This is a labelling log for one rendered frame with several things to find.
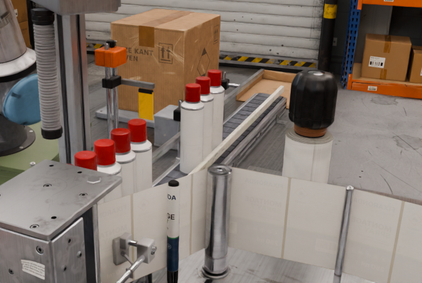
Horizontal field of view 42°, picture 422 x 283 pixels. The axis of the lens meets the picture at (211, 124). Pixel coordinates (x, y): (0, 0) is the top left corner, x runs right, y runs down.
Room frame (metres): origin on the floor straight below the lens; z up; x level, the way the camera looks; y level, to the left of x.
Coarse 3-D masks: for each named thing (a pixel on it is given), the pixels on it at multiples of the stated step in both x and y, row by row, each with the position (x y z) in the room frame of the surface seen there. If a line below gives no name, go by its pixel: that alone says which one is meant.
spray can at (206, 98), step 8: (200, 80) 1.16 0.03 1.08; (208, 80) 1.17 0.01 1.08; (208, 88) 1.17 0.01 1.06; (200, 96) 1.16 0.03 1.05; (208, 96) 1.17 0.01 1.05; (208, 104) 1.16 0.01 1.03; (208, 112) 1.16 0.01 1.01; (208, 120) 1.16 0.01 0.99; (208, 128) 1.16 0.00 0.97; (208, 136) 1.16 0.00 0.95; (208, 144) 1.16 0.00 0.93; (208, 152) 1.16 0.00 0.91
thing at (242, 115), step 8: (256, 96) 1.69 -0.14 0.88; (264, 96) 1.69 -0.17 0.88; (280, 96) 1.70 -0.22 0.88; (248, 104) 1.61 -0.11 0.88; (256, 104) 1.61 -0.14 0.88; (272, 104) 1.62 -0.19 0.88; (240, 112) 1.53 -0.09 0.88; (248, 112) 1.53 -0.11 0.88; (264, 112) 1.54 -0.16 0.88; (232, 120) 1.46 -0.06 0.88; (240, 120) 1.46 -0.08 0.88; (256, 120) 1.47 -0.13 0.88; (224, 128) 1.40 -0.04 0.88; (232, 128) 1.40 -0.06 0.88; (248, 128) 1.40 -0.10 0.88; (224, 136) 1.34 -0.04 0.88; (240, 136) 1.34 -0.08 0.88; (232, 144) 1.29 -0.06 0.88; (224, 152) 1.23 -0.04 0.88; (216, 160) 1.19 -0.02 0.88; (176, 168) 1.13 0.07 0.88; (168, 176) 1.09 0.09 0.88; (176, 176) 1.09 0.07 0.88; (160, 184) 1.05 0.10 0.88
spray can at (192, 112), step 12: (192, 84) 1.13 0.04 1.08; (192, 96) 1.11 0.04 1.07; (192, 108) 1.10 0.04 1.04; (192, 120) 1.10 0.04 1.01; (180, 132) 1.12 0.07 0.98; (192, 132) 1.10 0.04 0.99; (180, 144) 1.12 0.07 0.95; (192, 144) 1.10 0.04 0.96; (180, 156) 1.11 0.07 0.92; (192, 156) 1.10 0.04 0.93; (180, 168) 1.11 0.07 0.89; (192, 168) 1.10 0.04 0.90
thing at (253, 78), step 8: (256, 72) 1.68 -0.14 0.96; (248, 80) 1.59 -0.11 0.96; (240, 88) 1.51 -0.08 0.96; (232, 96) 1.45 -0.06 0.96; (224, 104) 1.39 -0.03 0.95; (176, 136) 1.13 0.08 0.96; (168, 144) 1.08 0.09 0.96; (152, 152) 1.04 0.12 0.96; (160, 152) 1.05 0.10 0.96; (152, 160) 1.01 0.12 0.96
